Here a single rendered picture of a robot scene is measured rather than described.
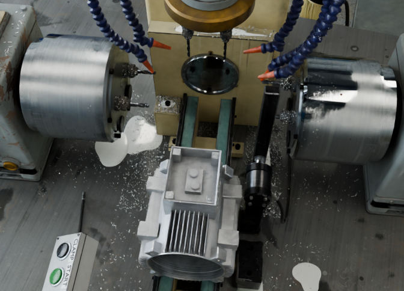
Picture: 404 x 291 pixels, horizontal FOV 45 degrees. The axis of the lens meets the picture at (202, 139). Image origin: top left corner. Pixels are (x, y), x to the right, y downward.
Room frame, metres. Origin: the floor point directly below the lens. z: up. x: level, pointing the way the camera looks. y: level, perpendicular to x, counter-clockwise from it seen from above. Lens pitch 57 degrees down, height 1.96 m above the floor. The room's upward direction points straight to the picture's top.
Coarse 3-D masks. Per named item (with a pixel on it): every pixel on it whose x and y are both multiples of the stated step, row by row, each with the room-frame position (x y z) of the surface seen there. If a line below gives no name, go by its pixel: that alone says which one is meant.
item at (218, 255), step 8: (168, 160) 0.52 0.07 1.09; (160, 168) 0.50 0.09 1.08; (224, 168) 0.50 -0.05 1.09; (232, 168) 0.50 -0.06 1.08; (224, 176) 0.48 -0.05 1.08; (232, 176) 0.48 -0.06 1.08; (152, 240) 0.34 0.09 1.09; (152, 248) 0.32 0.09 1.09; (160, 248) 0.33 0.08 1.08; (216, 248) 0.32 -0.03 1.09; (216, 256) 0.31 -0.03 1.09; (224, 256) 0.31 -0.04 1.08; (152, 272) 0.32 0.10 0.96; (216, 280) 0.31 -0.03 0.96
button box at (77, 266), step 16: (64, 240) 0.35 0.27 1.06; (80, 240) 0.34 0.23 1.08; (96, 240) 0.36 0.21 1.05; (80, 256) 0.32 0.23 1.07; (48, 272) 0.29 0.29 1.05; (64, 272) 0.28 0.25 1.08; (80, 272) 0.29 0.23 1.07; (48, 288) 0.26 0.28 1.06; (64, 288) 0.25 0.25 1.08; (80, 288) 0.26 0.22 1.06
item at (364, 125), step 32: (320, 64) 0.71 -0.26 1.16; (352, 64) 0.72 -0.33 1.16; (384, 64) 0.75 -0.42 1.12; (320, 96) 0.63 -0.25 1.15; (352, 96) 0.63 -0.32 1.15; (384, 96) 0.64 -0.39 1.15; (288, 128) 0.69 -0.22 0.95; (320, 128) 0.58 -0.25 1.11; (352, 128) 0.58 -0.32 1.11; (384, 128) 0.58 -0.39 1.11; (320, 160) 0.57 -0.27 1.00; (352, 160) 0.56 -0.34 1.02
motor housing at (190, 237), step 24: (168, 216) 0.39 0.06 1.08; (192, 216) 0.39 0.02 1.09; (144, 240) 0.36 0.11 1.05; (168, 240) 0.34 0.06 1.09; (192, 240) 0.34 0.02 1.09; (216, 240) 0.35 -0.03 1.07; (144, 264) 0.32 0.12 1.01; (168, 264) 0.34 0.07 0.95; (192, 264) 0.35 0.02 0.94; (216, 264) 0.34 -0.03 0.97
